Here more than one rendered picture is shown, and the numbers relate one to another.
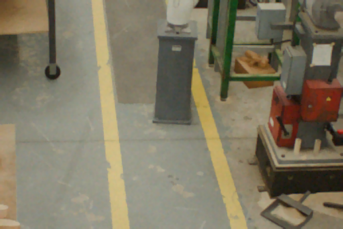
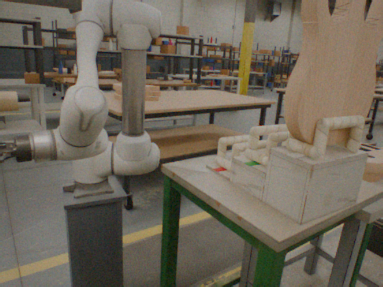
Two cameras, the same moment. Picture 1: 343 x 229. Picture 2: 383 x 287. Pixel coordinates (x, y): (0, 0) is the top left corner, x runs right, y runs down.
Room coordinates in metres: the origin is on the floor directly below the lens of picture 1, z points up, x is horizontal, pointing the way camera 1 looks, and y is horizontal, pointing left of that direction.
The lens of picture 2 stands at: (4.80, -1.54, 1.34)
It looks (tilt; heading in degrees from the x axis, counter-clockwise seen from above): 17 degrees down; 61
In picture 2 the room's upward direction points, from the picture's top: 4 degrees clockwise
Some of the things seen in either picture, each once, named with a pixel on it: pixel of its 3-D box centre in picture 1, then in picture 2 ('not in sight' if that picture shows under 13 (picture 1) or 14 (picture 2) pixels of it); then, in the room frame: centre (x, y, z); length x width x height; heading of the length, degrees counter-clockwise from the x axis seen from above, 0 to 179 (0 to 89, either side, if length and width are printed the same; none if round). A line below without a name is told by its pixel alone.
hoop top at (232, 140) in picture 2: not in sight; (239, 139); (5.51, -0.66, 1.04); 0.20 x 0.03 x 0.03; 3
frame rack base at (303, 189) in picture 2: not in sight; (314, 177); (5.53, -1.01, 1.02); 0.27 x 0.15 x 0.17; 4
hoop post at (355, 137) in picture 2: not in sight; (355, 136); (5.61, -1.06, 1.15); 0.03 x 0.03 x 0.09
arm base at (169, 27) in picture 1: (177, 25); (87, 183); (4.99, -0.20, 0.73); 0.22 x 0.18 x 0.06; 179
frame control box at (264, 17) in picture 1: (276, 29); not in sight; (4.43, -0.78, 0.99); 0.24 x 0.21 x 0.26; 7
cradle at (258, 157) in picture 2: not in sight; (258, 156); (5.42, -0.87, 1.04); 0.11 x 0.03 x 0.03; 94
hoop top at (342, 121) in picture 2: not in sight; (342, 122); (5.53, -1.06, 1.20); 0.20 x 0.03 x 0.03; 3
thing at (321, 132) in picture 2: not in sight; (319, 141); (5.44, -1.07, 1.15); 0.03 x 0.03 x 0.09
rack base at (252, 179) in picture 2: not in sight; (275, 171); (5.52, -0.86, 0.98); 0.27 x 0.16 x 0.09; 4
